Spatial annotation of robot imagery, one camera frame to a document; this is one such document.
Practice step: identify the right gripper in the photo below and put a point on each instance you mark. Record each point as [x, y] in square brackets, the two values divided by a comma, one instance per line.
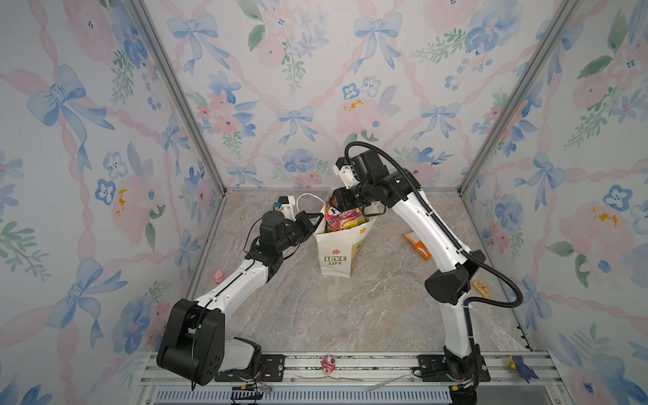
[340, 197]

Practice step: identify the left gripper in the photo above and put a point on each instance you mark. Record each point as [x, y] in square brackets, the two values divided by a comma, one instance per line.
[306, 228]

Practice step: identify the orange snack pack back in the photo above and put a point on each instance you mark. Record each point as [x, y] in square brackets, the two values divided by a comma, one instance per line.
[341, 221]

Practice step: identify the orange snack pack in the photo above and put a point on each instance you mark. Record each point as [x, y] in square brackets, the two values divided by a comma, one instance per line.
[417, 244]
[341, 221]

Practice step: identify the white paper bag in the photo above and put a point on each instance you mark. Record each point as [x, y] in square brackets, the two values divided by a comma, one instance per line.
[339, 251]

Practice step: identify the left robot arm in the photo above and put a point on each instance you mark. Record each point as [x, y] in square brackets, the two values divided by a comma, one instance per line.
[194, 345]

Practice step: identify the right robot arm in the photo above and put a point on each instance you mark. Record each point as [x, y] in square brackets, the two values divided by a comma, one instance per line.
[450, 283]

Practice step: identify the orange snack pack right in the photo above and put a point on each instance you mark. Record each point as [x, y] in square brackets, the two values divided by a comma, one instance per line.
[417, 244]

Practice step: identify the small pink toy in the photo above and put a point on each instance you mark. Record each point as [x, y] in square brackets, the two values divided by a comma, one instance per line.
[218, 277]

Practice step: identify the pink toy figure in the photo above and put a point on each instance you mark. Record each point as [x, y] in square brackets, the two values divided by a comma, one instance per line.
[328, 364]

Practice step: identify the purple toy figure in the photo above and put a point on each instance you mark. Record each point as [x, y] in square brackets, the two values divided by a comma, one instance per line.
[522, 369]

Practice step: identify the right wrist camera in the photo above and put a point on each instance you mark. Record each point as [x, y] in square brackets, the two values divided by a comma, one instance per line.
[346, 173]

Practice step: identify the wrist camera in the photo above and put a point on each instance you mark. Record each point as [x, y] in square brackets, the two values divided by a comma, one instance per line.
[346, 173]
[286, 205]

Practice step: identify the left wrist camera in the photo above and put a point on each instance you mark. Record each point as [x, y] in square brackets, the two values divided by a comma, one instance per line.
[286, 205]

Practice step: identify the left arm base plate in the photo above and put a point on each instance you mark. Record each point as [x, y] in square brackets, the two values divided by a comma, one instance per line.
[266, 368]

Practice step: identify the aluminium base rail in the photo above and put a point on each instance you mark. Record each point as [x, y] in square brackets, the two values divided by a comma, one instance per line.
[361, 378]

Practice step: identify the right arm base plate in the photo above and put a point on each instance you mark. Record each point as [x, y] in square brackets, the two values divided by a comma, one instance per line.
[444, 368]

